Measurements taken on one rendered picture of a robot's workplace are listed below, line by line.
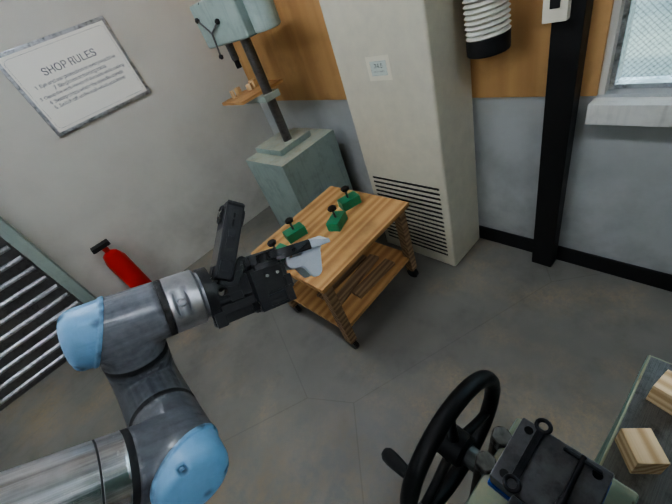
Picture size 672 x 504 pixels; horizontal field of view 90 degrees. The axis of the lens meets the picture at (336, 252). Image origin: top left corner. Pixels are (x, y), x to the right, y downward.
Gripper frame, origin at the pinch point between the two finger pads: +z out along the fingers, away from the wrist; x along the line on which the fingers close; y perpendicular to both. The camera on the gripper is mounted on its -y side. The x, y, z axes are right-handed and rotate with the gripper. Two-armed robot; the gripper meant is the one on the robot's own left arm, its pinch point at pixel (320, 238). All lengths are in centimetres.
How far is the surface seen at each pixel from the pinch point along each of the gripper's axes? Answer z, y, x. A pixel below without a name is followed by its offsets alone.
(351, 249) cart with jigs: 55, 9, -81
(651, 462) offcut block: 18, 38, 29
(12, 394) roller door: -126, 35, -266
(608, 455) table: 19, 40, 24
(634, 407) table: 27, 37, 25
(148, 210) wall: -10, -62, -238
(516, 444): 5.6, 31.6, 21.3
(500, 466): 2.4, 32.7, 20.8
